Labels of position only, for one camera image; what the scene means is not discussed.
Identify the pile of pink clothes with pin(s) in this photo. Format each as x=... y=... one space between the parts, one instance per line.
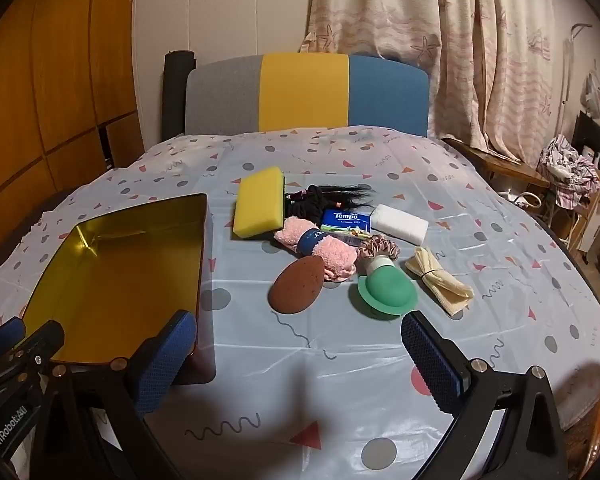
x=570 y=165

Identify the black hair extension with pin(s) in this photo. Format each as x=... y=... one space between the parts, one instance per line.
x=345 y=195

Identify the grey curved pole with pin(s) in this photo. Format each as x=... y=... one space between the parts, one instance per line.
x=566 y=60

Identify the white metal rack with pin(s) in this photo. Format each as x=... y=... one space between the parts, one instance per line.
x=577 y=225

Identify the beige printed curtain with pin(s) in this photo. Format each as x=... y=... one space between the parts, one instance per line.
x=430 y=35

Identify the white sponge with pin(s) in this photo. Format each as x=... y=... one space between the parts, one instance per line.
x=400 y=222

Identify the pink scrunchie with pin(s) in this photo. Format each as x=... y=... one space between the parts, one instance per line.
x=380 y=246

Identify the brown egg-shaped sponge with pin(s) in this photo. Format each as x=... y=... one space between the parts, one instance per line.
x=295 y=285

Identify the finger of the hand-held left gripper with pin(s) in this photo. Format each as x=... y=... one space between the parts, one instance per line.
x=40 y=342
x=2 y=337

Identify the blue tissue pack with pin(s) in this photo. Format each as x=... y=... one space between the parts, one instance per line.
x=345 y=218

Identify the grey yellow blue chair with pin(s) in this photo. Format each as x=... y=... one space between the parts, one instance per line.
x=305 y=90

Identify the beige cloth bundle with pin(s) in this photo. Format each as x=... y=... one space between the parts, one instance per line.
x=440 y=280

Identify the yellow sponge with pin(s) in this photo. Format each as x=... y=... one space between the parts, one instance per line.
x=257 y=205

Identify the green silicone cap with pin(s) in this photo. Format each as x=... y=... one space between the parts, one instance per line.
x=387 y=290

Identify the black scrunchie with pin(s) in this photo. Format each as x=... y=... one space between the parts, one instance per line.
x=302 y=207

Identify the wooden side table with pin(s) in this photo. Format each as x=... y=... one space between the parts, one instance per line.
x=505 y=165

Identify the patterned plastic tablecloth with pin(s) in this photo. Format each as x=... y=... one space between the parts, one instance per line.
x=330 y=385

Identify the wooden wardrobe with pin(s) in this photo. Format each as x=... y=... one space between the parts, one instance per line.
x=55 y=85

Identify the maroon and gold tin box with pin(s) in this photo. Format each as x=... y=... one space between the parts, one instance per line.
x=120 y=280

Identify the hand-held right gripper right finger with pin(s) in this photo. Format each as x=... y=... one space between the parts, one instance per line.
x=430 y=365

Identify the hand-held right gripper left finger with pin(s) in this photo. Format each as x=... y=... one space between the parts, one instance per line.
x=162 y=360

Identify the pink fluffy sock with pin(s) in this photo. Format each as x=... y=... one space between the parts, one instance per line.
x=330 y=260

